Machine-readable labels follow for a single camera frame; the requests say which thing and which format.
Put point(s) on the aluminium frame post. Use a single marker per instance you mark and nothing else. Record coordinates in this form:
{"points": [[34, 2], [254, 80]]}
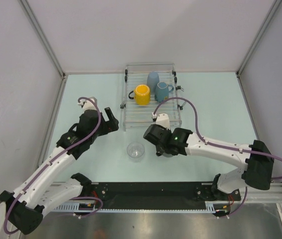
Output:
{"points": [[260, 33], [41, 36]]}

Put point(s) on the light blue plain cup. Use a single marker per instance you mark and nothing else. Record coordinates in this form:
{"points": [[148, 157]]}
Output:
{"points": [[152, 81]]}

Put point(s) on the metal wire dish rack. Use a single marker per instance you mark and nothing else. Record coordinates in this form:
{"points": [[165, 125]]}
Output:
{"points": [[135, 115]]}

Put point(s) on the clear octagonal glass cup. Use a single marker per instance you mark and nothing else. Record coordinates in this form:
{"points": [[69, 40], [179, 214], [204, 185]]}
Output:
{"points": [[136, 151]]}

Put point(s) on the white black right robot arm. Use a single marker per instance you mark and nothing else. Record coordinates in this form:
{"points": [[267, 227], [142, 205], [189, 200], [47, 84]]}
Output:
{"points": [[253, 162]]}

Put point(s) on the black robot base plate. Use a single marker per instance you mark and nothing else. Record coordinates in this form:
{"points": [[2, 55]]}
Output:
{"points": [[156, 195]]}

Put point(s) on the yellow ceramic mug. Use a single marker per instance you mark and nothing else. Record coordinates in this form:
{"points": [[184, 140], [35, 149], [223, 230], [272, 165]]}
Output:
{"points": [[141, 95]]}

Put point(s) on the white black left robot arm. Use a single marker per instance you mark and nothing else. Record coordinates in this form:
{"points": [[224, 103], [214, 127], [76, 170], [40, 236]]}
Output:
{"points": [[29, 203]]}

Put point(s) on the aluminium frame post left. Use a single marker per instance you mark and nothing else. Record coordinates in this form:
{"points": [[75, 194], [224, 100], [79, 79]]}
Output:
{"points": [[41, 36]]}

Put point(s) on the aluminium frame post right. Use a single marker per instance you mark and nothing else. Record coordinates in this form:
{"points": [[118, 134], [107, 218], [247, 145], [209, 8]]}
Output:
{"points": [[260, 33]]}

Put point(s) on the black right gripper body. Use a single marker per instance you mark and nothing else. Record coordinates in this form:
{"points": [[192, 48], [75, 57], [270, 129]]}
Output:
{"points": [[160, 149]]}

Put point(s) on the blue ribbed flower mug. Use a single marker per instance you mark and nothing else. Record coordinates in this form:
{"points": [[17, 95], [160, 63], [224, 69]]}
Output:
{"points": [[162, 91]]}

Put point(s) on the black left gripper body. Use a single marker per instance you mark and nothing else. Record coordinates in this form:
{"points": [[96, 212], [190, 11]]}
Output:
{"points": [[105, 127]]}

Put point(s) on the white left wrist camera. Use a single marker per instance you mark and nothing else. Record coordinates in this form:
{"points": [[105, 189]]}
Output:
{"points": [[87, 103]]}

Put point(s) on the grey ceramic mug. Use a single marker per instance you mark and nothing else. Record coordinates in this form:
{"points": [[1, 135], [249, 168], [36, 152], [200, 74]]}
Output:
{"points": [[167, 155]]}

